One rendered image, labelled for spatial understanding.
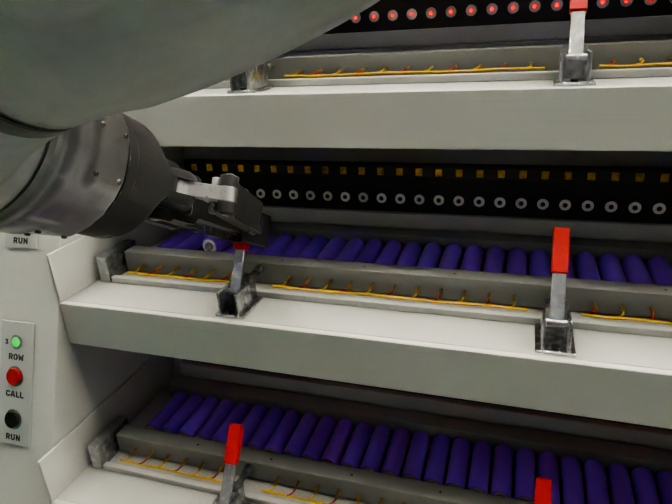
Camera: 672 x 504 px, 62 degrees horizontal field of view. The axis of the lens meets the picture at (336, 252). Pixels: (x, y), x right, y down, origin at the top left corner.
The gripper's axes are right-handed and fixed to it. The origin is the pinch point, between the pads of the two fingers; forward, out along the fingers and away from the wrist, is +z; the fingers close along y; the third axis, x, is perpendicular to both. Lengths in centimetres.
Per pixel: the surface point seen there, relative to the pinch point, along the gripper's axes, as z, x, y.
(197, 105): -2.9, 9.9, -3.9
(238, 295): -0.7, -6.2, 1.1
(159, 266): 5.1, -4.0, -11.2
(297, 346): 0.1, -9.9, 6.7
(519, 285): 4.9, -3.0, 24.0
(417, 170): 12.0, 8.5, 13.3
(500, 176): 12.2, 8.1, 21.6
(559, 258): 0.7, -1.1, 26.7
